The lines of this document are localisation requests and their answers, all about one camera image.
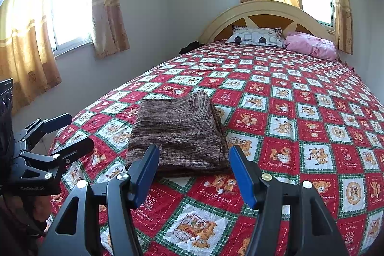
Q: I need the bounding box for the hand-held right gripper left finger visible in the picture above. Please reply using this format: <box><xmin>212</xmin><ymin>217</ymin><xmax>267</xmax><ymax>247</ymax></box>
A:
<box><xmin>37</xmin><ymin>144</ymin><xmax>161</xmax><ymax>256</ymax></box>

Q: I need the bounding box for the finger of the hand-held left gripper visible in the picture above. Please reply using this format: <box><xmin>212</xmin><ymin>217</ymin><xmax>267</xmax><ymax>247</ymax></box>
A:
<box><xmin>22</xmin><ymin>137</ymin><xmax>95</xmax><ymax>169</ymax></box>
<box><xmin>18</xmin><ymin>113</ymin><xmax>72</xmax><ymax>142</ymax></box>

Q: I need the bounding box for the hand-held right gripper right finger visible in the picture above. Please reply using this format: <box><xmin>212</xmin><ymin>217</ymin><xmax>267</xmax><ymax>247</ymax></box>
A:
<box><xmin>228</xmin><ymin>144</ymin><xmax>350</xmax><ymax>256</ymax></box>

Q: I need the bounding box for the brown knitted sweater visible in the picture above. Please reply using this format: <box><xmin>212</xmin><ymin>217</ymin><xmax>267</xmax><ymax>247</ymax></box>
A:
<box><xmin>124</xmin><ymin>92</ymin><xmax>231</xmax><ymax>179</ymax></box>

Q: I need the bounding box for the person's left hand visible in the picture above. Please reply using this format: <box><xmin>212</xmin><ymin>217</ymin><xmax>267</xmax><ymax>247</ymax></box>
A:
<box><xmin>18</xmin><ymin>193</ymin><xmax>51</xmax><ymax>223</ymax></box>

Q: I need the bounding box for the yellow side window curtain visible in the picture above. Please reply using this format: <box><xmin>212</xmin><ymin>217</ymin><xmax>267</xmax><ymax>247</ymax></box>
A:
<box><xmin>0</xmin><ymin>0</ymin><xmax>62</xmax><ymax>115</ymax></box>
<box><xmin>85</xmin><ymin>0</ymin><xmax>131</xmax><ymax>59</ymax></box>

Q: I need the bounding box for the red checkered bear bedspread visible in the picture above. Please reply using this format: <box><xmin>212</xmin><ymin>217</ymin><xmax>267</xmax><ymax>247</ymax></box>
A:
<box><xmin>49</xmin><ymin>39</ymin><xmax>384</xmax><ymax>256</ymax></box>

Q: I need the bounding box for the side window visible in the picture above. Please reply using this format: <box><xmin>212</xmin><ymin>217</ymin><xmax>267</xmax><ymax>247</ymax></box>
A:
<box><xmin>45</xmin><ymin>0</ymin><xmax>93</xmax><ymax>57</ymax></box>

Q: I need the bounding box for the dark cloth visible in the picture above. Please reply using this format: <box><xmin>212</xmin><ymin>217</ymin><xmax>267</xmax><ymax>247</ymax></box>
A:
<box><xmin>179</xmin><ymin>40</ymin><xmax>205</xmax><ymax>55</ymax></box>

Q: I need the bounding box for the grey patterned pillow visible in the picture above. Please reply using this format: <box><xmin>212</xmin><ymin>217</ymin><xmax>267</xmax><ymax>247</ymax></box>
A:
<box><xmin>226</xmin><ymin>25</ymin><xmax>285</xmax><ymax>48</ymax></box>

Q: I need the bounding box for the pink pillow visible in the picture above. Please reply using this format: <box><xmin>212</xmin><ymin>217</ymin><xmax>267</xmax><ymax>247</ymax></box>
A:
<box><xmin>283</xmin><ymin>32</ymin><xmax>338</xmax><ymax>61</ymax></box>

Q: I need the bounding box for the cream arched headboard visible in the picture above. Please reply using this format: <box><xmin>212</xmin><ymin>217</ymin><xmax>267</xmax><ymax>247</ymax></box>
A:
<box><xmin>198</xmin><ymin>0</ymin><xmax>339</xmax><ymax>45</ymax></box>

